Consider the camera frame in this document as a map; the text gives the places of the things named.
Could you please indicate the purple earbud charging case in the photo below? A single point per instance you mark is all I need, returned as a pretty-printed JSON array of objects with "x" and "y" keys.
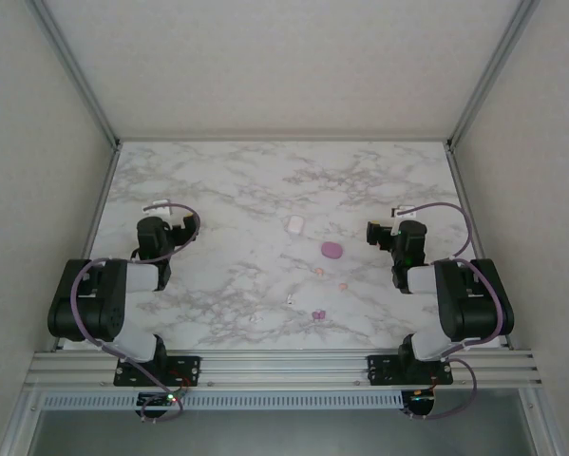
[{"x": 332, "y": 250}]

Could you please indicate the white earbud charging case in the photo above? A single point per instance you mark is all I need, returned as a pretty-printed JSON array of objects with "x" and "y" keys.
[{"x": 295, "y": 224}]

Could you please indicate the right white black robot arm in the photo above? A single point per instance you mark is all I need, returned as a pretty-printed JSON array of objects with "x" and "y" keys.
[{"x": 474, "y": 309}]

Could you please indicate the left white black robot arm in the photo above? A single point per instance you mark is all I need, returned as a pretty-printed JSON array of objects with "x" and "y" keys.
[{"x": 99, "y": 304}]

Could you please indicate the small controller circuit board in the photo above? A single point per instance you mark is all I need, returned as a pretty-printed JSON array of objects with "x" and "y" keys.
[
  {"x": 158, "y": 400},
  {"x": 422, "y": 396}
]

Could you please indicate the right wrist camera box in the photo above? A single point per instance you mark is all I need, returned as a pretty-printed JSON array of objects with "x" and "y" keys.
[{"x": 404, "y": 211}]

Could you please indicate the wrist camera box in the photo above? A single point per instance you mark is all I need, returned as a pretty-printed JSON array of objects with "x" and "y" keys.
[
  {"x": 156, "y": 207},
  {"x": 404, "y": 211}
]

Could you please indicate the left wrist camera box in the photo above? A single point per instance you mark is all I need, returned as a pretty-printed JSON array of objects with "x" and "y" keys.
[{"x": 156, "y": 207}]

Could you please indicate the aluminium table side rail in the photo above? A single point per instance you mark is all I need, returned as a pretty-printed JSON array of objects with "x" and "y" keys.
[
  {"x": 89, "y": 237},
  {"x": 461, "y": 190}
]

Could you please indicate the aluminium table end rail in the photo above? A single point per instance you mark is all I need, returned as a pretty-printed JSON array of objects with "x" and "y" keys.
[{"x": 284, "y": 140}]

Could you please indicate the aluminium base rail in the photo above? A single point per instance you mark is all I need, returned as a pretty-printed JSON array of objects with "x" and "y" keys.
[{"x": 284, "y": 368}]

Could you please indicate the aluminium frame post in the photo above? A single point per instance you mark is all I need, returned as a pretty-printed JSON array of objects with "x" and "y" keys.
[
  {"x": 81, "y": 76},
  {"x": 489, "y": 76}
]

